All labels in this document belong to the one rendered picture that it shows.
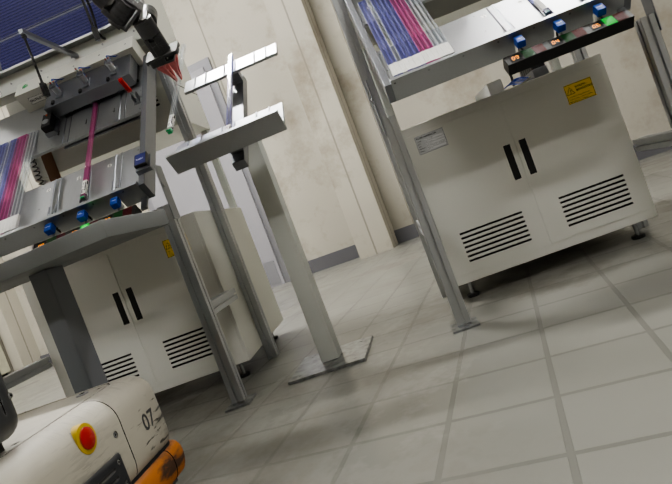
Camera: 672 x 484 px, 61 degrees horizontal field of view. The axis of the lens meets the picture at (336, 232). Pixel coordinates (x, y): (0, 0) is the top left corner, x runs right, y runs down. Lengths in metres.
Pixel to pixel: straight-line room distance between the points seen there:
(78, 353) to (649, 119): 4.31
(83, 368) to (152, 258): 0.68
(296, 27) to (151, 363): 3.41
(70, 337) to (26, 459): 0.60
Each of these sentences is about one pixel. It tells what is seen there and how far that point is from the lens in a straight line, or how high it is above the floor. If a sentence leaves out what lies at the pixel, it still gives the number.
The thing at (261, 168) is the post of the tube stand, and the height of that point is 0.65.
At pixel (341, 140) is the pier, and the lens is 4.75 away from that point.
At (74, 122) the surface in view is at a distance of 2.26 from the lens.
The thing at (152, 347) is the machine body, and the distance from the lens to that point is 2.18.
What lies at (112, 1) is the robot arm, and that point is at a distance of 1.81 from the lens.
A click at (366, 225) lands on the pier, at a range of 4.74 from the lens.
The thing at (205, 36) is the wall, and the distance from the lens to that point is 5.58.
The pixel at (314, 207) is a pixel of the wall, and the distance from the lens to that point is 5.11.
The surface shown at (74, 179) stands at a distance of 2.00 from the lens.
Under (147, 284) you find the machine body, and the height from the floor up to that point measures 0.44.
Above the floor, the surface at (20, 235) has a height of 0.71.
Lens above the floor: 0.44
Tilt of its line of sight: 2 degrees down
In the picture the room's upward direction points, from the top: 21 degrees counter-clockwise
